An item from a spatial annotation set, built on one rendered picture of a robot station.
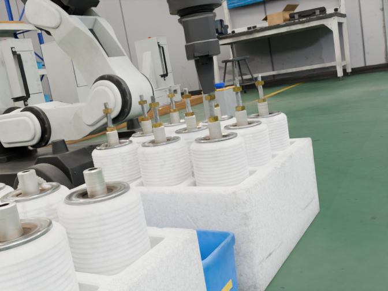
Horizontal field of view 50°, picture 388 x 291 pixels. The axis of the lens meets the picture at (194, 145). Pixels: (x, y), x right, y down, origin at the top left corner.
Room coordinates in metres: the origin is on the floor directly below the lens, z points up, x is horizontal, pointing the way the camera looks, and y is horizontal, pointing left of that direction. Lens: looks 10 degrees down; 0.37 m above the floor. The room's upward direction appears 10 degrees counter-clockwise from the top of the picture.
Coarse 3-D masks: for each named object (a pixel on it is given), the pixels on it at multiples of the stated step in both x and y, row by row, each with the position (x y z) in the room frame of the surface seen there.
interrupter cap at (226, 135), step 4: (224, 132) 0.75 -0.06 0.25; (228, 132) 0.75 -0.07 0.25; (232, 132) 0.74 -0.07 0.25; (200, 136) 0.75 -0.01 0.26; (204, 136) 0.75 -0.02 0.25; (208, 136) 0.74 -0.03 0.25; (224, 136) 0.73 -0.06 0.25; (228, 136) 0.70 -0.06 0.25; (232, 136) 0.70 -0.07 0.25; (236, 136) 0.71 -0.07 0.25; (196, 140) 0.71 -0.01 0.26; (200, 140) 0.71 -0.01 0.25; (204, 140) 0.70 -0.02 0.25; (208, 140) 0.69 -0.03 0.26; (212, 140) 0.69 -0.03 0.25; (216, 140) 0.69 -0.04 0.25; (220, 140) 0.69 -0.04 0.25; (224, 140) 0.69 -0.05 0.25
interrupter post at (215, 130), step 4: (208, 124) 0.72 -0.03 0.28; (212, 124) 0.71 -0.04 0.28; (216, 124) 0.71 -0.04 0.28; (220, 124) 0.72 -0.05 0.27; (208, 128) 0.72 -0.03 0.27; (212, 128) 0.71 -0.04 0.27; (216, 128) 0.71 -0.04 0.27; (220, 128) 0.72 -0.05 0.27; (212, 132) 0.71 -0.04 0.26; (216, 132) 0.71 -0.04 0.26; (220, 132) 0.72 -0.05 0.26; (212, 136) 0.71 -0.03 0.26; (216, 136) 0.71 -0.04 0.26; (220, 136) 0.72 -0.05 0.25
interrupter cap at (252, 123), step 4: (252, 120) 0.85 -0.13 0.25; (256, 120) 0.84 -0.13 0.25; (228, 124) 0.85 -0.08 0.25; (232, 124) 0.84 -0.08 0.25; (236, 124) 0.84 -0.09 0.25; (248, 124) 0.83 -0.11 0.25; (252, 124) 0.79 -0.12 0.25; (256, 124) 0.79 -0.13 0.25; (224, 128) 0.82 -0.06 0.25; (228, 128) 0.80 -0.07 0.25; (232, 128) 0.79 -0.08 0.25; (236, 128) 0.79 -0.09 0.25; (240, 128) 0.79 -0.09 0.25
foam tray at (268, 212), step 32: (288, 160) 0.80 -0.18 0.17; (160, 192) 0.70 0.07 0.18; (192, 192) 0.67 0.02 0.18; (224, 192) 0.64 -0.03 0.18; (256, 192) 0.66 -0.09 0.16; (288, 192) 0.78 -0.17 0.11; (160, 224) 0.71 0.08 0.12; (192, 224) 0.67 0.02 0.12; (224, 224) 0.64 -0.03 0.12; (256, 224) 0.64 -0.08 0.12; (288, 224) 0.76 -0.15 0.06; (256, 256) 0.63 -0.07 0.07; (256, 288) 0.62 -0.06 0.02
